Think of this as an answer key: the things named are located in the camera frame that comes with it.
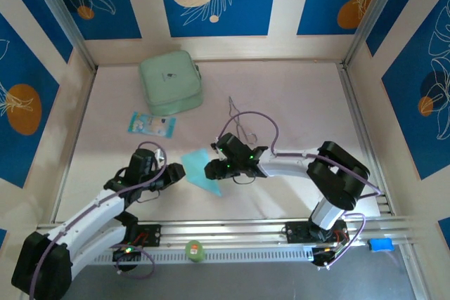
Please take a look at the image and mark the mint green zipper case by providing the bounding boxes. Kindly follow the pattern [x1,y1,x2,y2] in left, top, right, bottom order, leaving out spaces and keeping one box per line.
[138,50,205,117]

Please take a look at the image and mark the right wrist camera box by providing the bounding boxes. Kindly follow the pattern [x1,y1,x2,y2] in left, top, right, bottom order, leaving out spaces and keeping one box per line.
[210,141,226,160]

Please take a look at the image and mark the aluminium side rail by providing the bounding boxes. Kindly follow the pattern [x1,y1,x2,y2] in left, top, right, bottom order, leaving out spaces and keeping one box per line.
[51,67,98,223]
[337,62,397,219]

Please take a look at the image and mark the grey slotted cable duct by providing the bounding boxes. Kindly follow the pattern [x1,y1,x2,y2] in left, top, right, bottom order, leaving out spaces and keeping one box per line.
[93,246,317,266]

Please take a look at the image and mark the blue snack packet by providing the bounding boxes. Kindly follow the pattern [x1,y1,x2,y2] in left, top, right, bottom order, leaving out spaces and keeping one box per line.
[127,110,177,139]

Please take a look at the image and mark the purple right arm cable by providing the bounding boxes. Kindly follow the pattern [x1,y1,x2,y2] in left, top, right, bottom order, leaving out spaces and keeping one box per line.
[216,111,384,269]

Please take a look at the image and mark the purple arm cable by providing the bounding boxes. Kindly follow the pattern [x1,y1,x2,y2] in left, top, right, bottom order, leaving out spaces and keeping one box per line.
[216,111,384,269]
[30,141,168,297]

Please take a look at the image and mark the blue rectangular box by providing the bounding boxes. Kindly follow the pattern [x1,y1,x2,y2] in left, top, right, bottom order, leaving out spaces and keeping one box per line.
[368,237,394,253]

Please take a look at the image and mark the aluminium frame post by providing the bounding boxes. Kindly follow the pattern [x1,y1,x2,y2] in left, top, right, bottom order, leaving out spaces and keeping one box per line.
[342,0,411,67]
[26,0,98,72]

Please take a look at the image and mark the light blue cloth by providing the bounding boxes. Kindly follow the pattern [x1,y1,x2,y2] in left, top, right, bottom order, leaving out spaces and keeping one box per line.
[180,147,224,197]

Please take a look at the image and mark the black controller board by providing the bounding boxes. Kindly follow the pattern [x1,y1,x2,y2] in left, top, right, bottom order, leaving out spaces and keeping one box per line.
[311,246,341,266]
[112,247,142,263]

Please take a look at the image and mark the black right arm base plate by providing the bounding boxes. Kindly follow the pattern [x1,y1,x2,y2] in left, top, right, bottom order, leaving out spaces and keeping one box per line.
[285,221,351,244]

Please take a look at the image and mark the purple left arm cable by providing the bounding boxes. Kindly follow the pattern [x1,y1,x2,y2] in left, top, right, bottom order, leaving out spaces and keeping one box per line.
[30,141,168,297]

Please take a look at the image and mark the aluminium mounting rail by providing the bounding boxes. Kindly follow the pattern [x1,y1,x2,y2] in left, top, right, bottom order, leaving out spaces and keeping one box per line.
[30,217,421,250]

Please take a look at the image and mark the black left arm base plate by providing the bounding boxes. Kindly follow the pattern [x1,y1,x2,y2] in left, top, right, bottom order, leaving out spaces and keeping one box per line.
[119,224,162,248]

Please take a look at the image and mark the metal wire tongs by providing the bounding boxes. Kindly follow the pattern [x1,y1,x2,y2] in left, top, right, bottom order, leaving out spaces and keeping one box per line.
[227,95,259,145]

